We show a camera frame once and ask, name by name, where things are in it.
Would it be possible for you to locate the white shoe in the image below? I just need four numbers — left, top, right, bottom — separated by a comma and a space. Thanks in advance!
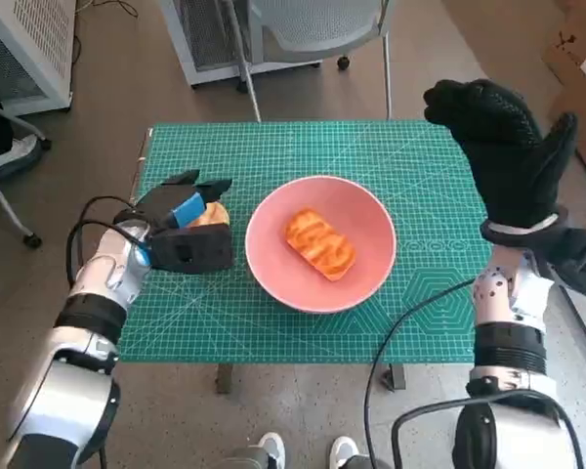
257, 432, 287, 469
330, 436, 360, 469

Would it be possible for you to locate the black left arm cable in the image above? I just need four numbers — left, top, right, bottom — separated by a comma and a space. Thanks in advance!
65, 220, 147, 289
80, 194, 143, 224

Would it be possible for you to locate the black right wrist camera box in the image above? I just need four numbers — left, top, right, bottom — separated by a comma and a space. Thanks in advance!
534, 227, 586, 299

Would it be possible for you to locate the large white perforated cabinet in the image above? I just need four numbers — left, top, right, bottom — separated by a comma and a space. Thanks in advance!
0, 0, 77, 116

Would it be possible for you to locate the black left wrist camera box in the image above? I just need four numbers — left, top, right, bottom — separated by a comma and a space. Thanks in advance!
148, 223, 233, 275

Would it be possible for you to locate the long striped toy bread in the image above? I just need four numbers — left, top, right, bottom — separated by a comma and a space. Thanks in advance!
285, 207, 357, 283

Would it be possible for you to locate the round toy bread bun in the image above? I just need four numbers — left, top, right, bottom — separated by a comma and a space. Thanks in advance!
188, 200, 230, 229

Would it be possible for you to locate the green cutting mat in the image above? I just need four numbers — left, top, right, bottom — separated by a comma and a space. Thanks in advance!
116, 121, 494, 363

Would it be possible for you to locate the grey mesh chair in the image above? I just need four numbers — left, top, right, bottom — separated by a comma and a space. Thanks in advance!
224, 0, 397, 122

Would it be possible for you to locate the pink bowl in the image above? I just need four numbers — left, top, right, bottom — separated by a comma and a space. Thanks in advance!
244, 176, 398, 315

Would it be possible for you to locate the white frame wheeled chair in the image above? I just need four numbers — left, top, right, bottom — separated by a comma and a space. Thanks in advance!
0, 97, 54, 249

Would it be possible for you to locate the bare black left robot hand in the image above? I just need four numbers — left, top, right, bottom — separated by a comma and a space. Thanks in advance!
135, 169, 233, 231

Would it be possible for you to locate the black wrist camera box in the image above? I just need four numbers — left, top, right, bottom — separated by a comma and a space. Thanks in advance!
148, 223, 233, 275
534, 227, 586, 299

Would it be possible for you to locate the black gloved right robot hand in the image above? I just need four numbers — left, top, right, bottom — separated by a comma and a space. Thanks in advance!
422, 78, 580, 229

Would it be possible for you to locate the long thin black cable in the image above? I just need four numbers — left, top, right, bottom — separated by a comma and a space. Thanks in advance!
363, 278, 478, 469

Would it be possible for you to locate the cardboard box with white label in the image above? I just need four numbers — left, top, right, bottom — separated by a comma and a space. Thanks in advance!
539, 0, 586, 94

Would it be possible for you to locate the thick black looped cable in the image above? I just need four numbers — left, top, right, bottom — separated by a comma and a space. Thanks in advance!
391, 398, 582, 469

